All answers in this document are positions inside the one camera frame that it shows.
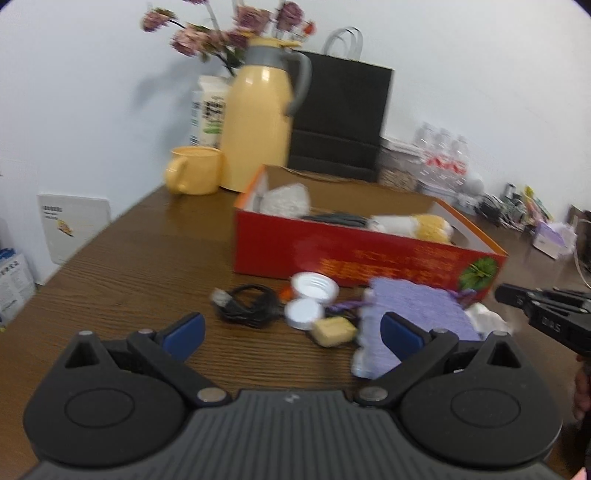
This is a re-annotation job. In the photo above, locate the purple knitted cloth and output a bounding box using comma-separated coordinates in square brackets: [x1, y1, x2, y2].
[352, 277, 479, 379]

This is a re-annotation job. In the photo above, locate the beige soap block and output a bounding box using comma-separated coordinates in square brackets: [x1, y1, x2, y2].
[310, 317, 358, 348]

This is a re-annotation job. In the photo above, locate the person's right hand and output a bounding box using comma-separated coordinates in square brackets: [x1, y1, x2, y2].
[572, 355, 591, 421]

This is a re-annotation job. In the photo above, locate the purple tissue pack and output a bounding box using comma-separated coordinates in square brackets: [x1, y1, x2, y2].
[532, 223, 577, 260]

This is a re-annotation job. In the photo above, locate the white crumpled item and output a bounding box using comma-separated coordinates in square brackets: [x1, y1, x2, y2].
[465, 302, 513, 339]

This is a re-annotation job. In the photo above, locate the small white round lid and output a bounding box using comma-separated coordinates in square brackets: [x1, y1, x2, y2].
[283, 298, 325, 331]

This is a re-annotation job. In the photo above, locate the yellow white plush toy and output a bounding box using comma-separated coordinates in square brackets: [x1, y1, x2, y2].
[367, 214, 454, 244]

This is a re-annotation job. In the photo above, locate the white ribbed open cap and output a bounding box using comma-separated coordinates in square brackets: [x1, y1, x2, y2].
[290, 272, 339, 306]

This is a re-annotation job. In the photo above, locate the red cardboard box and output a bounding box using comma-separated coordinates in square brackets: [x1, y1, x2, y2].
[233, 166, 507, 299]

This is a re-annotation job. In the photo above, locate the yellow mug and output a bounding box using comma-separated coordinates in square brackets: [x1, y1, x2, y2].
[164, 146, 222, 196]

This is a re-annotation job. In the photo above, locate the clear seed container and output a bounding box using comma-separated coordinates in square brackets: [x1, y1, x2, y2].
[378, 138, 423, 192]

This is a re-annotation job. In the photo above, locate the water bottle right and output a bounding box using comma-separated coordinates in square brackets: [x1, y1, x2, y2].
[448, 136, 470, 191]

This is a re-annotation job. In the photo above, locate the water bottle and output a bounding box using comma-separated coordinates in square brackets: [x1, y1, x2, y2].
[448, 136, 470, 191]
[432, 128, 453, 189]
[413, 122, 436, 184]

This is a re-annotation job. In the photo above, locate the white fluffy item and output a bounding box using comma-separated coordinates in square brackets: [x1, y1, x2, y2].
[259, 183, 311, 218]

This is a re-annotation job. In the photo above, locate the water bottle left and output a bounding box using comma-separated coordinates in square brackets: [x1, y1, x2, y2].
[413, 122, 436, 184]

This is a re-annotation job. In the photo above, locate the water bottle middle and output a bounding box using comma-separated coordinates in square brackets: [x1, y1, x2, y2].
[432, 128, 453, 189]

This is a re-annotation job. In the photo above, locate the white carton with text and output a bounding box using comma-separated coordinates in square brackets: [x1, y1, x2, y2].
[189, 75, 230, 148]

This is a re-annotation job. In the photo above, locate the black paper bag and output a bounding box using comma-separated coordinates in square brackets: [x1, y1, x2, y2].
[287, 26, 394, 182]

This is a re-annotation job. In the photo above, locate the yellow thermos jug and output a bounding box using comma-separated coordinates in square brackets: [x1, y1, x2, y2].
[221, 37, 311, 193]

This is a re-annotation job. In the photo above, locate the dried pink flower bouquet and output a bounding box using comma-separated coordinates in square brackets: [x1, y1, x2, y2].
[140, 1, 317, 76]

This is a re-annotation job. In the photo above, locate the black usb cable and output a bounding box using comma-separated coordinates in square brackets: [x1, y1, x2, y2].
[210, 283, 284, 329]

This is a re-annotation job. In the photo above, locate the tangle of black cables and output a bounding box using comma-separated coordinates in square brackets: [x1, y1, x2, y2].
[476, 193, 525, 229]

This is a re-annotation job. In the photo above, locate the white wall panel box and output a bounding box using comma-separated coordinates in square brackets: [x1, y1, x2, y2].
[37, 194, 111, 265]

